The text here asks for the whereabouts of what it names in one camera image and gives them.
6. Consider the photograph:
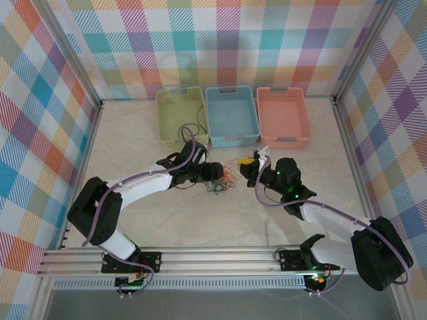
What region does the thin orange cable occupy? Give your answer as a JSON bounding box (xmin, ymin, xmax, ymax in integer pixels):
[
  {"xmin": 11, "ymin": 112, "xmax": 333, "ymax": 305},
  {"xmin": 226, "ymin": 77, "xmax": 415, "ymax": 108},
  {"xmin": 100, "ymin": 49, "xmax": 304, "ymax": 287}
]
[{"xmin": 220, "ymin": 168, "xmax": 242, "ymax": 189}]

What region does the thin green cable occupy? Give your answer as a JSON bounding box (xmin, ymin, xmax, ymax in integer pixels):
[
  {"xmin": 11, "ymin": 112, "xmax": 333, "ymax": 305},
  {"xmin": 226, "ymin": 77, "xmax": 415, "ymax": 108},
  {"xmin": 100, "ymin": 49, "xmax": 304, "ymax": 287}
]
[{"xmin": 205, "ymin": 179, "xmax": 231, "ymax": 195}]

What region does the thin black cable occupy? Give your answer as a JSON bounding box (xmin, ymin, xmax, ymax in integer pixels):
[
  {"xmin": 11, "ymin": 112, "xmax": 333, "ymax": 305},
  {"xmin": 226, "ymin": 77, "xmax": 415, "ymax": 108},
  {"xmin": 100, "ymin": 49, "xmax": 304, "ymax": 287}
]
[{"xmin": 177, "ymin": 104, "xmax": 208, "ymax": 141}]

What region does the blue plastic basket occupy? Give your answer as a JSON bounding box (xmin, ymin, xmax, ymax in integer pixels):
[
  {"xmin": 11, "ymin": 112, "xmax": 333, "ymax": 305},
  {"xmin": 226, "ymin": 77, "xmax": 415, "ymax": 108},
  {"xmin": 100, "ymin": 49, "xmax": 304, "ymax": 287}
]
[{"xmin": 204, "ymin": 85, "xmax": 261, "ymax": 148}]

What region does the pink plastic basket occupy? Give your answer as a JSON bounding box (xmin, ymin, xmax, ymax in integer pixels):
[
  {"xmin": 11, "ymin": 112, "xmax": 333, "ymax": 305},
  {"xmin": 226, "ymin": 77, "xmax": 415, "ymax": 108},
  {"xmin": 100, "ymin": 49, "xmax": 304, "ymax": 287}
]
[{"xmin": 256, "ymin": 86, "xmax": 313, "ymax": 149}]

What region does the green plastic basket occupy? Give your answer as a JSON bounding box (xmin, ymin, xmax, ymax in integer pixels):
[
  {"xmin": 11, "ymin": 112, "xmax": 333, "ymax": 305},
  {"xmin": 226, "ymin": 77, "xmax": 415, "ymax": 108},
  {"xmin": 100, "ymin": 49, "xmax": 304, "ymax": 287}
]
[{"xmin": 155, "ymin": 85, "xmax": 210, "ymax": 151}]

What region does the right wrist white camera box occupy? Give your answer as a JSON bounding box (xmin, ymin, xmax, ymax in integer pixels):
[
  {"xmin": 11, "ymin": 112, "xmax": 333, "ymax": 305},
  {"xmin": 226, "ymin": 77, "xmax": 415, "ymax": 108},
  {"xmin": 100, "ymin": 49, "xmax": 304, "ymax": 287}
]
[{"xmin": 252, "ymin": 145, "xmax": 272, "ymax": 167}]

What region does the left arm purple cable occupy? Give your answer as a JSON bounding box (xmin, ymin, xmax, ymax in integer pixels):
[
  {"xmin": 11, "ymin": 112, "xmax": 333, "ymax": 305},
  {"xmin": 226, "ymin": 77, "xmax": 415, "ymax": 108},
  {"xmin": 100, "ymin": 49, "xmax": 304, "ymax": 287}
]
[{"xmin": 81, "ymin": 125, "xmax": 198, "ymax": 297}]

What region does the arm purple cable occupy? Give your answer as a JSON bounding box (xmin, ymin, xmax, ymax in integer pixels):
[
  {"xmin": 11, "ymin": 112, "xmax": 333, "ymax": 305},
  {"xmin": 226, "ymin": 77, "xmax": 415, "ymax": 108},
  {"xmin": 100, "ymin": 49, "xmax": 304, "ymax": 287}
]
[
  {"xmin": 254, "ymin": 156, "xmax": 414, "ymax": 297},
  {"xmin": 81, "ymin": 125, "xmax": 198, "ymax": 297}
]

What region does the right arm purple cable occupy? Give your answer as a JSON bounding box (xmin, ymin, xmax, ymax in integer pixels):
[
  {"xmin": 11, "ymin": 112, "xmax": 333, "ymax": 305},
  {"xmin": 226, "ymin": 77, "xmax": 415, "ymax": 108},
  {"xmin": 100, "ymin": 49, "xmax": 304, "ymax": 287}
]
[{"xmin": 254, "ymin": 156, "xmax": 414, "ymax": 297}]

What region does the aluminium floor rail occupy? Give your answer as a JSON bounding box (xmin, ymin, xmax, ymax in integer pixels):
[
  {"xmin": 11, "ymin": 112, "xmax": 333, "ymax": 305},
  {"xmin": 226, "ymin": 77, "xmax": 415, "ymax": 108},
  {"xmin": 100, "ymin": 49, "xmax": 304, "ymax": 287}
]
[
  {"xmin": 332, "ymin": 96, "xmax": 377, "ymax": 221},
  {"xmin": 57, "ymin": 99, "xmax": 105, "ymax": 251}
]

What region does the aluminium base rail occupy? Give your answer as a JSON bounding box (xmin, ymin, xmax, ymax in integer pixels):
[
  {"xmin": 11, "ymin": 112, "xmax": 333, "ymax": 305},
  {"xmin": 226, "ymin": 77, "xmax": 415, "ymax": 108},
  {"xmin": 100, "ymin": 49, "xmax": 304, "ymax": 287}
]
[{"xmin": 35, "ymin": 245, "xmax": 360, "ymax": 277}]

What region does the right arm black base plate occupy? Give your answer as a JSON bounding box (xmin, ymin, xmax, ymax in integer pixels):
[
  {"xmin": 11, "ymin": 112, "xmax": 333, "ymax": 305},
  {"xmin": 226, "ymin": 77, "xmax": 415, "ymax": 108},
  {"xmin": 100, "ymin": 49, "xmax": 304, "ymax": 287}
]
[{"xmin": 278, "ymin": 248, "xmax": 341, "ymax": 271}]

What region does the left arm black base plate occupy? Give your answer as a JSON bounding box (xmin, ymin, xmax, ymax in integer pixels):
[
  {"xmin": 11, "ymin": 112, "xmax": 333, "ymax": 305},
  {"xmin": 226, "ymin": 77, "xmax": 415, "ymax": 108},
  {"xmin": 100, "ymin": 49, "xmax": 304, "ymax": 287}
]
[{"xmin": 101, "ymin": 251, "xmax": 162, "ymax": 274}]

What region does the grey slotted cable duct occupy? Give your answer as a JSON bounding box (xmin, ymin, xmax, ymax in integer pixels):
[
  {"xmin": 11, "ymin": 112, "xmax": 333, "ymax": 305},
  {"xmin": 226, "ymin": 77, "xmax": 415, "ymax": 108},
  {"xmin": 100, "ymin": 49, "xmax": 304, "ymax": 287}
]
[{"xmin": 53, "ymin": 275, "xmax": 307, "ymax": 290}]

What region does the aluminium frame post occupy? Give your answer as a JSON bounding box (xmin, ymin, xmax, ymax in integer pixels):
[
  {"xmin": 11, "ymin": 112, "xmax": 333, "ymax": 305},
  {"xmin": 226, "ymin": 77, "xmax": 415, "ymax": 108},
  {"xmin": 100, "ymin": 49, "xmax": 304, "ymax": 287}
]
[
  {"xmin": 35, "ymin": 0, "xmax": 103, "ymax": 108},
  {"xmin": 332, "ymin": 0, "xmax": 400, "ymax": 103}
]

